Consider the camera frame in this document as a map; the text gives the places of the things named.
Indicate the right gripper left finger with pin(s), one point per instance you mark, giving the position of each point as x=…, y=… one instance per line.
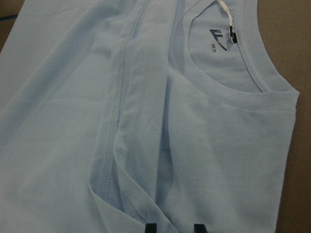
x=151, y=228

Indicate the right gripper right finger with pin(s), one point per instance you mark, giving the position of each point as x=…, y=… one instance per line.
x=199, y=228

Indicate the light blue t-shirt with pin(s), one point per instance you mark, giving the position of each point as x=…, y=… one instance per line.
x=119, y=113

